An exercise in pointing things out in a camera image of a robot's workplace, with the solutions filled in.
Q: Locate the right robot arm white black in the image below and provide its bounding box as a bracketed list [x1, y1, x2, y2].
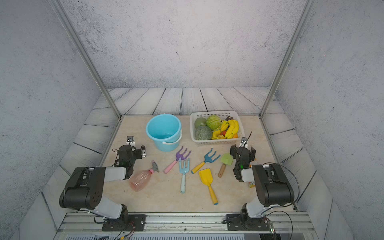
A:
[230, 145, 296, 229]

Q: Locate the pink spray bottle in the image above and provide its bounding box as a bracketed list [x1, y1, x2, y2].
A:
[129, 161, 159, 192]

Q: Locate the white plastic basket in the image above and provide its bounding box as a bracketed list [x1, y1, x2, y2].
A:
[190, 111, 245, 145]

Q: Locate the yellow banana bunch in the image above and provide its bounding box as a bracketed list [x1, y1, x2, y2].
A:
[220, 120, 239, 139]

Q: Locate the light blue plastic bucket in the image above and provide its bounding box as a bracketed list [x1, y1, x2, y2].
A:
[146, 114, 183, 152]

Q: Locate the aluminium front rail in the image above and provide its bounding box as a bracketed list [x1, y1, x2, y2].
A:
[55, 211, 318, 240]

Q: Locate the left aluminium frame post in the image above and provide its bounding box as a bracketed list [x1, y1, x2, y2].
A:
[49, 0, 123, 120]

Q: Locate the right aluminium frame post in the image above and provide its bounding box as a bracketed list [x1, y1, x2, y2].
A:
[259, 0, 315, 119]

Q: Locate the smooth green melon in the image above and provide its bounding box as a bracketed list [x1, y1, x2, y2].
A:
[194, 118, 207, 129]

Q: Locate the light blue hand rake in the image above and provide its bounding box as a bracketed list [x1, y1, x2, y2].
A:
[179, 158, 191, 194]

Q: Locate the aluminium frame post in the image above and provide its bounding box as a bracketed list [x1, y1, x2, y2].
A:
[49, 0, 123, 120]
[259, 0, 315, 119]

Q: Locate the green cabbage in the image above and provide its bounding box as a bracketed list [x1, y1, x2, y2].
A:
[207, 115, 222, 131]

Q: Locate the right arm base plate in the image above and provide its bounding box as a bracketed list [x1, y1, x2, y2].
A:
[222, 214, 270, 231]

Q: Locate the teal rake yellow handle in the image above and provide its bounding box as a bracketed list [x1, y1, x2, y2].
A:
[191, 148, 221, 174]

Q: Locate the netted green melon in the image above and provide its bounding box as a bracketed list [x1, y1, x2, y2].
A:
[195, 125, 213, 141]

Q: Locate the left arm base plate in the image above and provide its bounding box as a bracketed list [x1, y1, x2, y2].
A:
[102, 214, 147, 232]

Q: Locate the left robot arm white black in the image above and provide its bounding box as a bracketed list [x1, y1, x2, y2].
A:
[59, 145, 146, 230]

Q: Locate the yellow bell pepper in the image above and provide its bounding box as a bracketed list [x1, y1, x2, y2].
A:
[212, 129, 225, 140]

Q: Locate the purple rake pink handle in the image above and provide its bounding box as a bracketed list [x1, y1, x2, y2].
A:
[163, 146, 191, 174]

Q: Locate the yellow plastic shovel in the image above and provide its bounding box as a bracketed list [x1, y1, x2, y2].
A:
[199, 169, 219, 205]

